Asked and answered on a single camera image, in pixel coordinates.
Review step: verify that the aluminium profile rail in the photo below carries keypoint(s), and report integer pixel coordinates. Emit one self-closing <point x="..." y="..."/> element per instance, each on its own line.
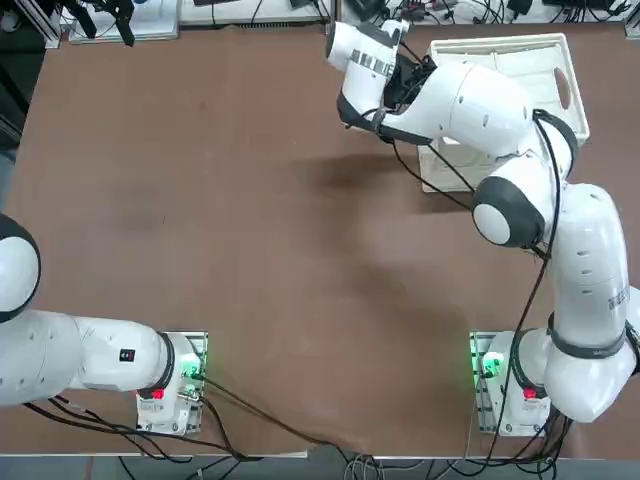
<point x="42" y="25"/>

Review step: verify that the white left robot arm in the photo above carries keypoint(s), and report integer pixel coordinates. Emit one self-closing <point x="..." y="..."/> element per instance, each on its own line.
<point x="100" y="355"/>

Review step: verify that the white flat tray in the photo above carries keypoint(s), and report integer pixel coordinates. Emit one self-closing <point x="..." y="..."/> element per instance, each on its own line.
<point x="160" y="20"/>

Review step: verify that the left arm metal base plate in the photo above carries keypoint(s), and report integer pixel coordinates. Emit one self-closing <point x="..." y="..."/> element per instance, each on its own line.
<point x="199" y="340"/>

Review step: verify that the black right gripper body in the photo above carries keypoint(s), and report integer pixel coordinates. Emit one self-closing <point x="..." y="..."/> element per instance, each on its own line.
<point x="407" y="80"/>

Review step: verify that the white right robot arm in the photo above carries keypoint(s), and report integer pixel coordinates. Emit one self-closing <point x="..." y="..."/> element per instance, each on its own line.
<point x="500" y="100"/>

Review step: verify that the white folding storage box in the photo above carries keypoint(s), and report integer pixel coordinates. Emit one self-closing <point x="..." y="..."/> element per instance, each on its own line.
<point x="525" y="45"/>

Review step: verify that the orange black connector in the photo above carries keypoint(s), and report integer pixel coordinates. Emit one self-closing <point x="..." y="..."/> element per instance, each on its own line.
<point x="417" y="6"/>

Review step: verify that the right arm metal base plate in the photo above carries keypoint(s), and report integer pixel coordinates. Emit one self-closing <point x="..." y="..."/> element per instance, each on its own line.
<point x="482" y="422"/>

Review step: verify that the black camera stand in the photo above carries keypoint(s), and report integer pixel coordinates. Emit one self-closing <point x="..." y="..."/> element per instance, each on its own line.
<point x="126" y="27"/>

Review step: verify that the aluminium profile post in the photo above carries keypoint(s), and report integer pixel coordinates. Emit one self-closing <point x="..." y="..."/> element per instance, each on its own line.
<point x="335" y="12"/>

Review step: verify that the white shelf board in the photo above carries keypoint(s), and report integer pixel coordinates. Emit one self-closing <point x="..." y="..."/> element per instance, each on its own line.
<point x="280" y="17"/>

